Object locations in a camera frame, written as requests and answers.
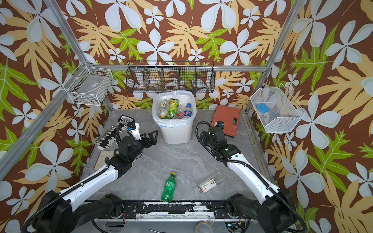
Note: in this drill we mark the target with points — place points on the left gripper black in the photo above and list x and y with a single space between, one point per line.
152 141

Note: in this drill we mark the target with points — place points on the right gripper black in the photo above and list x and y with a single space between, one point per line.
208 136

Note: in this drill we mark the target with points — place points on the blue cap water bottle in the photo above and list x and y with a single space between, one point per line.
188 110

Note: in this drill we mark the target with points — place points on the red label soda bottle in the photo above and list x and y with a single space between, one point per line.
180 111

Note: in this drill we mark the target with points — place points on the clear bottle white label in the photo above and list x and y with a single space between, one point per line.
208 184

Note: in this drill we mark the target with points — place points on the white label drink bottle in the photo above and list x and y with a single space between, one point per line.
163 108

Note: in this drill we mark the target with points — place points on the tall green yellow bottle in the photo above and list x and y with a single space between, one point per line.
172 110

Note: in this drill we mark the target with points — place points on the green soda bottle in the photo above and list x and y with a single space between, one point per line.
169 188

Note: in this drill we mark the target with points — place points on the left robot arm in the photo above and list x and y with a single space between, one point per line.
62 212

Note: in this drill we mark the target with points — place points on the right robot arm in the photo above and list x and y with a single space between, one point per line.
273 208

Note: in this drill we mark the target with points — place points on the white plastic trash bin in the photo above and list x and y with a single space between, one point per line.
177 135

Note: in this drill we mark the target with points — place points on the clear bin liner bag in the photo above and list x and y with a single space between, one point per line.
184 97

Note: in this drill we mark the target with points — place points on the black screwdriver bit holder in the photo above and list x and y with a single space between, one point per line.
110 136

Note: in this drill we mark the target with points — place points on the red plastic tool case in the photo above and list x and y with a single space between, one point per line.
230 117

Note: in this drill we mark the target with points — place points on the blue object in basket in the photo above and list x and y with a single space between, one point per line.
262 108

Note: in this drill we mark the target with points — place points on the white mesh basket right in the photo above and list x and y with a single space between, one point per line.
285 111

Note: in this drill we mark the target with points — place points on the tape roll foreground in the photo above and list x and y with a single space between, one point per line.
204 227

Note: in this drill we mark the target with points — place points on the black wire wall basket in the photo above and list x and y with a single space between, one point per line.
166 76

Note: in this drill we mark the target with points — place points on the white wire basket left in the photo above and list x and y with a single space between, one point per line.
88 84

